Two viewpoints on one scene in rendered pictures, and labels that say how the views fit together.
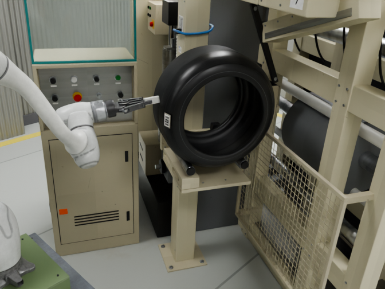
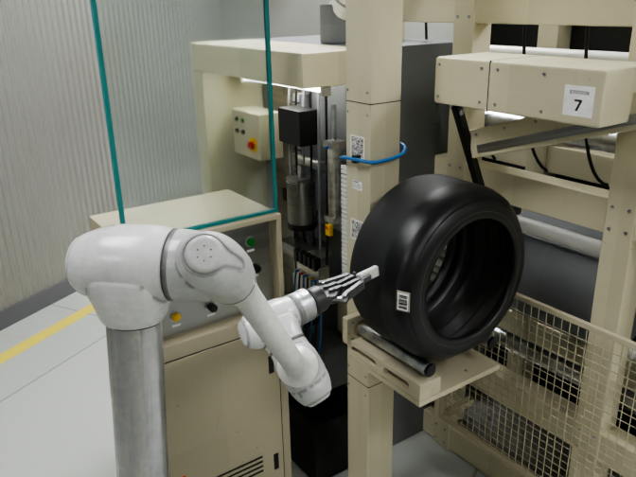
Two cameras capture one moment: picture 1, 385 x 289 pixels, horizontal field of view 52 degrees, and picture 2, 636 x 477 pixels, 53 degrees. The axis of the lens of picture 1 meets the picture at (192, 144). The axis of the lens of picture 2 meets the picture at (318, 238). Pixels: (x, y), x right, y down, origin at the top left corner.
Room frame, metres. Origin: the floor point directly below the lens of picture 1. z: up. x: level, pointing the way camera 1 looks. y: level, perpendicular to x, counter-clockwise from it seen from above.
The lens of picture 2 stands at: (0.08, 0.76, 1.97)
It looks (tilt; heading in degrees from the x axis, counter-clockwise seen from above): 20 degrees down; 345
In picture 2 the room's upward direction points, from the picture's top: 1 degrees counter-clockwise
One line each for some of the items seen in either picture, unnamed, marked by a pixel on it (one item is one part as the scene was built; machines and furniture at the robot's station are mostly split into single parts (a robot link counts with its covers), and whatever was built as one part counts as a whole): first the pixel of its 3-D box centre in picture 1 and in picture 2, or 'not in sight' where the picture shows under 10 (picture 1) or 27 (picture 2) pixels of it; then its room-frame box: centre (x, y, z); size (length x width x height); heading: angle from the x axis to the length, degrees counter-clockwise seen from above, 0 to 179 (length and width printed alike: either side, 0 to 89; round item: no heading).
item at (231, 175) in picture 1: (204, 169); (422, 361); (1.84, -0.07, 0.80); 0.37 x 0.36 x 0.02; 109
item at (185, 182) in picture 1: (180, 166); (392, 363); (1.79, 0.06, 0.84); 0.36 x 0.09 x 0.06; 19
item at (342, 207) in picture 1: (277, 207); (536, 395); (1.73, -0.46, 0.65); 0.90 x 0.02 x 0.70; 19
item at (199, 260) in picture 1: (181, 253); not in sight; (2.07, 0.03, 0.01); 0.27 x 0.27 x 0.02; 19
